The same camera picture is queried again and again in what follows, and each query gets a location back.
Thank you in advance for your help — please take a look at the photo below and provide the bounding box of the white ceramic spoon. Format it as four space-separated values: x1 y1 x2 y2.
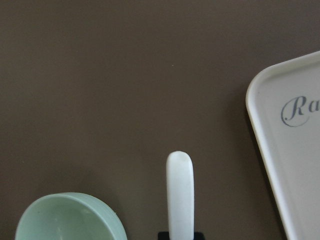
166 151 195 240

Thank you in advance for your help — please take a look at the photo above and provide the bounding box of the mint green bowl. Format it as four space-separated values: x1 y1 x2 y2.
15 192 128 240

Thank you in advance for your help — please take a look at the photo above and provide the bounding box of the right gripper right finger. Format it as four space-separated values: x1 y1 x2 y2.
193 232 205 240

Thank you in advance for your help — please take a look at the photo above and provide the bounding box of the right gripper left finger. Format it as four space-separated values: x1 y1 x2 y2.
157 231 170 240

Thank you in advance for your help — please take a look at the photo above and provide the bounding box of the cream rabbit tray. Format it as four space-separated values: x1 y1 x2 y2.
245 52 320 240

